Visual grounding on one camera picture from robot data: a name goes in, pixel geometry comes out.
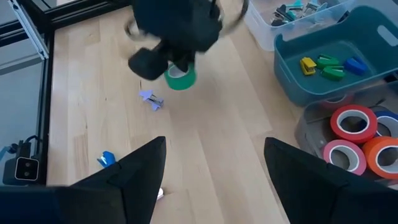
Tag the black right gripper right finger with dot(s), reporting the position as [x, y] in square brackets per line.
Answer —
[298, 186]

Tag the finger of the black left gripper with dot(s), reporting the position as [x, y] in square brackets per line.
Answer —
[183, 60]
[146, 63]

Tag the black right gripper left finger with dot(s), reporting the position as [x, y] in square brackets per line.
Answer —
[140, 174]

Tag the green tape roll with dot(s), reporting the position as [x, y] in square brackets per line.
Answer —
[183, 83]

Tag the purple staple remover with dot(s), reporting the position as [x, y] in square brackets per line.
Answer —
[151, 99]

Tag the blue mini stapler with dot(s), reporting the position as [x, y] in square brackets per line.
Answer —
[106, 158]
[356, 65]

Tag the pink tape roll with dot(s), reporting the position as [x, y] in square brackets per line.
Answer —
[328, 152]

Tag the red tape roll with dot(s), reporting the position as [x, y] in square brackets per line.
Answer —
[335, 124]

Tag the orange tape roll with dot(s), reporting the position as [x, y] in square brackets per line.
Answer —
[370, 152]

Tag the dark grey staple remover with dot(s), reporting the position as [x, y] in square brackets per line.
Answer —
[280, 15]

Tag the green mini stapler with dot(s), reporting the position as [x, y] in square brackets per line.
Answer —
[333, 73]
[328, 60]

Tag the yellow mini stapler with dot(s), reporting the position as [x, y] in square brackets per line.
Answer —
[308, 66]

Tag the grey translucent plastic bin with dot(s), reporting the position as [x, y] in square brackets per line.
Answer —
[311, 137]

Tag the clear plastic bin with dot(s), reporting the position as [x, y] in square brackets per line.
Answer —
[261, 28]

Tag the teal plastic bin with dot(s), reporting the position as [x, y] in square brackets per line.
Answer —
[298, 84]

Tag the black table-level camera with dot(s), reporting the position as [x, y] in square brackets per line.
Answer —
[26, 168]

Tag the silver aluminium bracket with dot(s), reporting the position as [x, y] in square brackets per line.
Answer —
[29, 29]

